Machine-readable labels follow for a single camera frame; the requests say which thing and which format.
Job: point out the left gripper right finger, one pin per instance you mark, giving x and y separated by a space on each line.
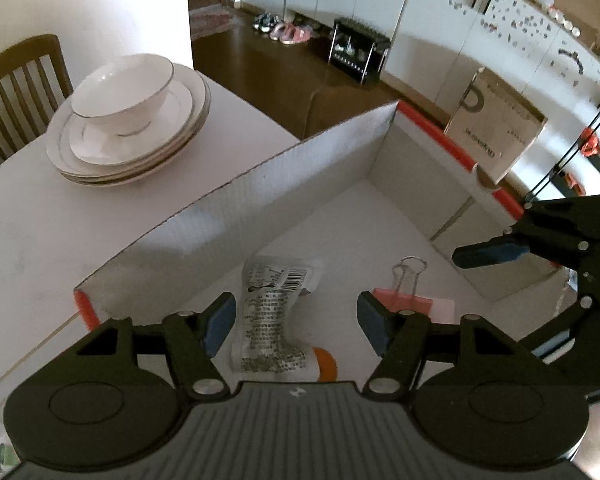
399 339

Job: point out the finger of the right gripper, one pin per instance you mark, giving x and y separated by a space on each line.
487 254

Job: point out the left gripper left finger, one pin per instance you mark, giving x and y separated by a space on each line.
193 339

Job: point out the pink binder clip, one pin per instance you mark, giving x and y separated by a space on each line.
403 293

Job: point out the red and white cardboard box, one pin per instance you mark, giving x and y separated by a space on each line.
356 198

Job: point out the brown paper shopping bag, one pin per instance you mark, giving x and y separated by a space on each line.
494 124

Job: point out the stacked white plates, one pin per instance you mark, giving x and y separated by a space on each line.
85 155

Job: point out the white cabinet with stickers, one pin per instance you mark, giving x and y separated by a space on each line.
440 44

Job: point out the black shoe rack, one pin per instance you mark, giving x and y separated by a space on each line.
358 49

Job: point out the white porcelain bowl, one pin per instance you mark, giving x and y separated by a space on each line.
123 96

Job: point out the pink slippers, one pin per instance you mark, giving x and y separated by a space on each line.
289 34

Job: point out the brown wooden chair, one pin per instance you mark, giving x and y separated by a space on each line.
34 81

